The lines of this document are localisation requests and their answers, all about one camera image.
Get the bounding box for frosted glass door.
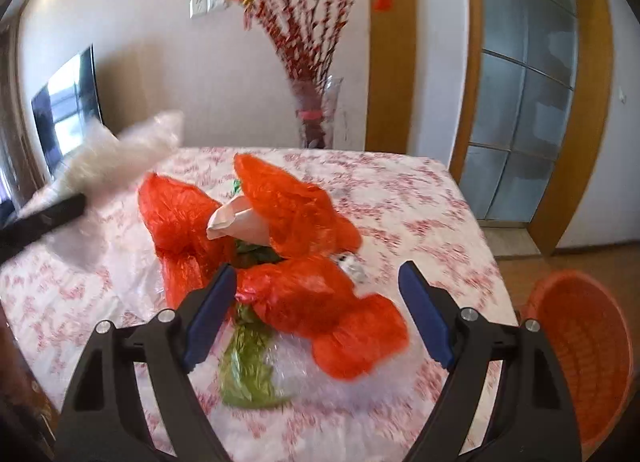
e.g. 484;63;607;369
457;0;581;223

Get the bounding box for red plastic bag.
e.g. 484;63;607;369
137;153;411;383

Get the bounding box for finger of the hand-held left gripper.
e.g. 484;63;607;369
0;193;87;263

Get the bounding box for black white patterned wrapper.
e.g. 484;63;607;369
337;252;371;287

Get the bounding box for white paper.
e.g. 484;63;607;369
206;194;273;247

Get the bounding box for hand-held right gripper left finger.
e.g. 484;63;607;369
52;264;237;462

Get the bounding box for clear bubble wrap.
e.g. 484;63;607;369
270;337;416;408

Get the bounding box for red berry branches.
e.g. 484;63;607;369
202;0;373;92

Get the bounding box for white wall socket plate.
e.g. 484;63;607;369
190;0;230;20

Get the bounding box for orange plastic basket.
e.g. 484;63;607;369
520;269;635;462

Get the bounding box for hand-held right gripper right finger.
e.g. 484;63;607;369
398;261;583;462

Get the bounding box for clear glass vase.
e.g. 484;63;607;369
292;76;345;150

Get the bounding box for flat screen television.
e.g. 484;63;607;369
31;44;104;177

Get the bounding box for wooden door frame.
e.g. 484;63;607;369
365;0;615;257

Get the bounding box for white plastic bag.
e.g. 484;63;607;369
20;110;186;273

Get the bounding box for green plastic wrapper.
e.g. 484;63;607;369
220;179;296;410

